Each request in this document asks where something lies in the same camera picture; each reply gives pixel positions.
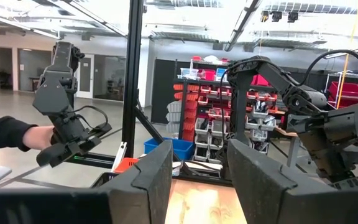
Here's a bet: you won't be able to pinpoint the black aluminium rig frame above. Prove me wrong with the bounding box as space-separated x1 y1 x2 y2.
65 0 234 187

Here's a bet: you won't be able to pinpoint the rack with red bins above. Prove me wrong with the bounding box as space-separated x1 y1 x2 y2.
324 71 358 110

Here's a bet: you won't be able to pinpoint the shelf with parts bins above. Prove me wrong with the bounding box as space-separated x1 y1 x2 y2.
166 55 279 156

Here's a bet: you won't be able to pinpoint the blue plastic bin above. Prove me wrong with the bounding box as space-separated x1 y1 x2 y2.
144 138 195 161

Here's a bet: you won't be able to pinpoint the black partition panel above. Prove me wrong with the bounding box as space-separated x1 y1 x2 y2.
150 58 186 124

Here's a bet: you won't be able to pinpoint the person's hand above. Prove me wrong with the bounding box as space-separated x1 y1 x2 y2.
22 124 55 151

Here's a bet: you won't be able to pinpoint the yellow cable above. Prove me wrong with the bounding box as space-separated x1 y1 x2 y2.
336 0 358 110

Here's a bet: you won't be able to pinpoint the orange perforated plastic basket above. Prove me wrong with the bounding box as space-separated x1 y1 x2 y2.
113 157 140 174

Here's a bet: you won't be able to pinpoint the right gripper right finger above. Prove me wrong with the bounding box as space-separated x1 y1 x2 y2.
227 138 358 224

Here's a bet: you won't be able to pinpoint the person's forearm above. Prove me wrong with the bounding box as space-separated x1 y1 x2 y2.
0 113 39 152

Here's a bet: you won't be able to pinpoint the black perforated plastic basket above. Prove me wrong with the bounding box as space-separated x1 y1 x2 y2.
91 172 119 189

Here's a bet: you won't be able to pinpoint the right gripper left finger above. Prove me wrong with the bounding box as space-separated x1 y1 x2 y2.
0 139 174 224

